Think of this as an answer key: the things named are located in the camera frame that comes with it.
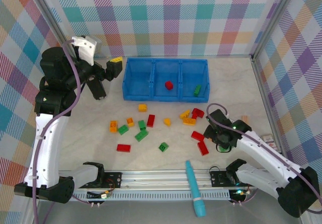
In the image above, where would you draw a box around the wiring with yellow connector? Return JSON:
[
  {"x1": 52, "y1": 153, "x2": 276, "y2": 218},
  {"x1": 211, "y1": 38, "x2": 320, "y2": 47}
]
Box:
[
  {"x1": 86, "y1": 189, "x2": 114, "y2": 208},
  {"x1": 229, "y1": 187, "x2": 254, "y2": 207}
]

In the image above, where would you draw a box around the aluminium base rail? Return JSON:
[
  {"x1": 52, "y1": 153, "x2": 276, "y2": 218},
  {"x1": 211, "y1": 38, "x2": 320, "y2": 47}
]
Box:
[{"x1": 58, "y1": 169, "x2": 267, "y2": 191}]

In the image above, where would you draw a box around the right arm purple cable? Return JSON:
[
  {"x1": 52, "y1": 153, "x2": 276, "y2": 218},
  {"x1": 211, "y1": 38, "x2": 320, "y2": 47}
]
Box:
[{"x1": 206, "y1": 103, "x2": 321, "y2": 213}]

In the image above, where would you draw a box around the blue three-compartment plastic bin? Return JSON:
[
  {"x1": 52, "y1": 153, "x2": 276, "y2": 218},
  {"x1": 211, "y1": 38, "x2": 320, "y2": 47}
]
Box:
[{"x1": 121, "y1": 57, "x2": 211, "y2": 103}]

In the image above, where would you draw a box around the deck of playing cards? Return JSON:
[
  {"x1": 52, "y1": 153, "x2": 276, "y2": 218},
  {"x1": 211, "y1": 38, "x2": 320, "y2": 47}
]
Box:
[{"x1": 261, "y1": 133, "x2": 279, "y2": 153}]

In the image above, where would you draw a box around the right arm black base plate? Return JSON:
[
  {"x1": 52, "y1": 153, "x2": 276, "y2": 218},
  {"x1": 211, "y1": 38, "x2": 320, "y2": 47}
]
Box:
[{"x1": 209, "y1": 167, "x2": 229, "y2": 188}]

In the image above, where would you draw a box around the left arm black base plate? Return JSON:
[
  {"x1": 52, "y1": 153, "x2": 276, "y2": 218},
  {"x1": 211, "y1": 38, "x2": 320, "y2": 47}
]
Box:
[{"x1": 102, "y1": 171, "x2": 123, "y2": 190}]

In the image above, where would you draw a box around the grey slotted cable duct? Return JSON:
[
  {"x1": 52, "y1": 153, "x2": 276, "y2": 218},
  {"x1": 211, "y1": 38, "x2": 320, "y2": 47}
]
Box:
[{"x1": 72, "y1": 192, "x2": 232, "y2": 201}]

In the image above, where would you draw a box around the aluminium frame side rail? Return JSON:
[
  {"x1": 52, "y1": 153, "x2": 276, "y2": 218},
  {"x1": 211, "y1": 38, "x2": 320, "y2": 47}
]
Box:
[{"x1": 251, "y1": 55, "x2": 290, "y2": 159}]

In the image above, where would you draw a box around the aluminium frame post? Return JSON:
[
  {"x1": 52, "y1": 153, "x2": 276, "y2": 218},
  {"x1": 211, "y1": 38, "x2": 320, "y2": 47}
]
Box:
[
  {"x1": 250, "y1": 0, "x2": 302, "y2": 60},
  {"x1": 29, "y1": 0, "x2": 73, "y2": 46}
]

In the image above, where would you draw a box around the long green lego brick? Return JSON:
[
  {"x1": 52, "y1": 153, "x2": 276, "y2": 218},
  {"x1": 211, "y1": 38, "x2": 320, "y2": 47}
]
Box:
[{"x1": 134, "y1": 129, "x2": 149, "y2": 142}]

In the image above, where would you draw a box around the teal marker pen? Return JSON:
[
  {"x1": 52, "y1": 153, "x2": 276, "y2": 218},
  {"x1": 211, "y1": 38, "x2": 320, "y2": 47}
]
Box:
[{"x1": 185, "y1": 160, "x2": 207, "y2": 218}]

